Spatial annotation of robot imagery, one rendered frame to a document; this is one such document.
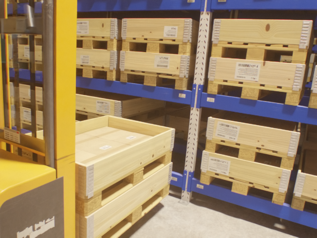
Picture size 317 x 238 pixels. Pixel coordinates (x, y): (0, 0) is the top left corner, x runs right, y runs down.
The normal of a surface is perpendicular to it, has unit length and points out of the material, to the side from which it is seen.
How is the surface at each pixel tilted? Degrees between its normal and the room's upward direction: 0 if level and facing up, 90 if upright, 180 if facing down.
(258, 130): 90
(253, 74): 90
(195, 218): 0
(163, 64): 90
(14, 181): 0
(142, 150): 90
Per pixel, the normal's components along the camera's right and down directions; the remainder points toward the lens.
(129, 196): 0.87, 0.18
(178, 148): -0.50, 0.17
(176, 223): 0.07, -0.97
